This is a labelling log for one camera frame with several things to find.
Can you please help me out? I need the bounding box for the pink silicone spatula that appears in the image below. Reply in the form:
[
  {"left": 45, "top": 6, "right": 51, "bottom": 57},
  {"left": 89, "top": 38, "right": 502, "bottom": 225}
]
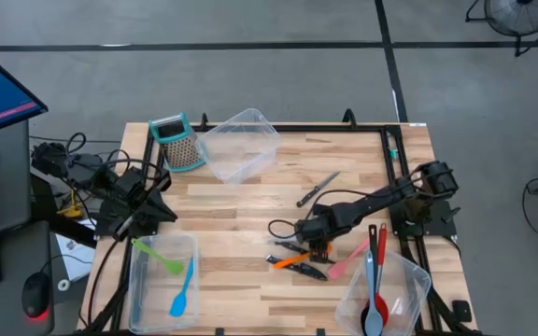
[{"left": 327, "top": 237, "right": 372, "bottom": 282}]

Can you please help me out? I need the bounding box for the blue silicone spatula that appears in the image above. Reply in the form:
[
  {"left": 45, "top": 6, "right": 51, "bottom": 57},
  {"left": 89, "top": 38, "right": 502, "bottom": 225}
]
[{"left": 169, "top": 255, "right": 196, "bottom": 319}]

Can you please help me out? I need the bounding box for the black computer mouse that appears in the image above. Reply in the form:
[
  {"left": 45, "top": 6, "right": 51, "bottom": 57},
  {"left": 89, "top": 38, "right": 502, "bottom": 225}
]
[{"left": 21, "top": 271, "right": 51, "bottom": 322}]

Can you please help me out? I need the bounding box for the orange silicone spatula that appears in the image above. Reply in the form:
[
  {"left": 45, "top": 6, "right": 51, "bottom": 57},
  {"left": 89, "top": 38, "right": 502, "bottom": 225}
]
[{"left": 273, "top": 242, "right": 334, "bottom": 271}]

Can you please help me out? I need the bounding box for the yellow cable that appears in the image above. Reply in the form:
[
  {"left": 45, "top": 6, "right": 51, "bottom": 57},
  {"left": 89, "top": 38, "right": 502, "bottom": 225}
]
[{"left": 58, "top": 186, "right": 86, "bottom": 220}]

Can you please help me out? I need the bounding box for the black floor fan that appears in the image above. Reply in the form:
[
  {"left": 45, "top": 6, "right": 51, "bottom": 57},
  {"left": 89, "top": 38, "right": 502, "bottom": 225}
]
[{"left": 464, "top": 0, "right": 538, "bottom": 58}]

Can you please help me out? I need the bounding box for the green silicone spatula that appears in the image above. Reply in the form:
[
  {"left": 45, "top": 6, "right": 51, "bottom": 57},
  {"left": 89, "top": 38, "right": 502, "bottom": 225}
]
[{"left": 129, "top": 237, "right": 183, "bottom": 275}]

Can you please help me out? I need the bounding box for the black rounded block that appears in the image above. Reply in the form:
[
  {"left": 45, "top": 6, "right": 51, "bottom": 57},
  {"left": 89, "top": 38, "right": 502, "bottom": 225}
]
[{"left": 450, "top": 299, "right": 474, "bottom": 324}]

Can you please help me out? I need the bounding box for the small steel knife black handle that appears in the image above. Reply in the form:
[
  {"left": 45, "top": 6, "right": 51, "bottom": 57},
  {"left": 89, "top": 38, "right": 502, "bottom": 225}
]
[{"left": 295, "top": 171, "right": 342, "bottom": 209}]

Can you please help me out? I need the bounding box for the grey computer cabinet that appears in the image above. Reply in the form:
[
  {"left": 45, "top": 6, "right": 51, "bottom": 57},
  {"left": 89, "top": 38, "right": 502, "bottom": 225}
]
[{"left": 0, "top": 119, "right": 32, "bottom": 234}]

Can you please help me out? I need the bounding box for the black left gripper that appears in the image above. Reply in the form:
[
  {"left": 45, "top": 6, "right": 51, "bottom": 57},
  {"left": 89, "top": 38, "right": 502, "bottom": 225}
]
[{"left": 113, "top": 174, "right": 178, "bottom": 241}]

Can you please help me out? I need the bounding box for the teal metal box grater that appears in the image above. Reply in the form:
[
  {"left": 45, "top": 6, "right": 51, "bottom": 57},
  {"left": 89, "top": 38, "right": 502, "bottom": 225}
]
[{"left": 149, "top": 111, "right": 207, "bottom": 173}]

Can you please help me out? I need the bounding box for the white paper sheet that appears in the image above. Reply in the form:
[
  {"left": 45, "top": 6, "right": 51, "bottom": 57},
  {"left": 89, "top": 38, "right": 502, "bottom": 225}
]
[{"left": 55, "top": 231, "right": 97, "bottom": 282}]

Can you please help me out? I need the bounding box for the clear plastic container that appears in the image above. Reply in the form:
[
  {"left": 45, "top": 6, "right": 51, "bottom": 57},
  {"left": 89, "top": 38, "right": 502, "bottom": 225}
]
[
  {"left": 195, "top": 107, "right": 283, "bottom": 185},
  {"left": 127, "top": 232, "right": 203, "bottom": 335},
  {"left": 335, "top": 249, "right": 432, "bottom": 336}
]

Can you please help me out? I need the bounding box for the red silicone spoon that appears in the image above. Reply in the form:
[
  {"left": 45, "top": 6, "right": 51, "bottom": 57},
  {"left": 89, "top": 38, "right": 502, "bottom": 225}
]
[{"left": 371, "top": 222, "right": 391, "bottom": 330}]

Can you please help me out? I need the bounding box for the slim black knife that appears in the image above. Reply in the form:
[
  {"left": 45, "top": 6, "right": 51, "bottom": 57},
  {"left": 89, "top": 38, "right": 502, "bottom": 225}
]
[{"left": 273, "top": 240, "right": 336, "bottom": 265}]

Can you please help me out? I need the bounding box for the black metal table frame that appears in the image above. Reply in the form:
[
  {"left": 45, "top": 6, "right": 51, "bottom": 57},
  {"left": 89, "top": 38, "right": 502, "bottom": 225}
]
[{"left": 76, "top": 111, "right": 483, "bottom": 336}]

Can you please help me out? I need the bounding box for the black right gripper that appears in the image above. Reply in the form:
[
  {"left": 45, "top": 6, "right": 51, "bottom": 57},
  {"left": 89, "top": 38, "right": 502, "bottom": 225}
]
[{"left": 296, "top": 206, "right": 343, "bottom": 264}]

